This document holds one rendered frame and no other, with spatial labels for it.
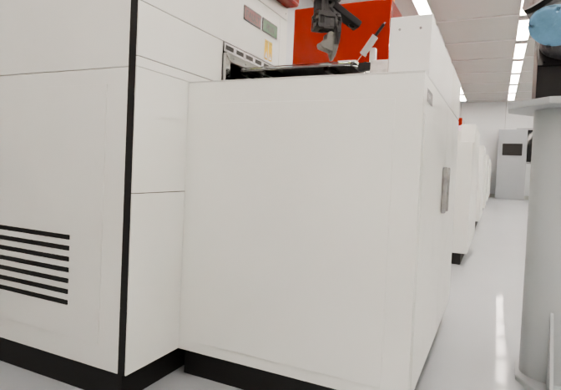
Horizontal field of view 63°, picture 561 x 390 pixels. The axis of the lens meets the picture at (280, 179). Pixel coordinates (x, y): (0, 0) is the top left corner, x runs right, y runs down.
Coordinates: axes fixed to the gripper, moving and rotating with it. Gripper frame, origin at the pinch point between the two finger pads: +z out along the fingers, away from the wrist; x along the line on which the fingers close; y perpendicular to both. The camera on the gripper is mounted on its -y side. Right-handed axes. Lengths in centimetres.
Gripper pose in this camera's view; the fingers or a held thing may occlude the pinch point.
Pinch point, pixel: (333, 57)
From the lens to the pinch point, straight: 159.3
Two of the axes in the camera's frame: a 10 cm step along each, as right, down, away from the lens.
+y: -9.6, -0.4, -2.8
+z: -0.5, 10.0, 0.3
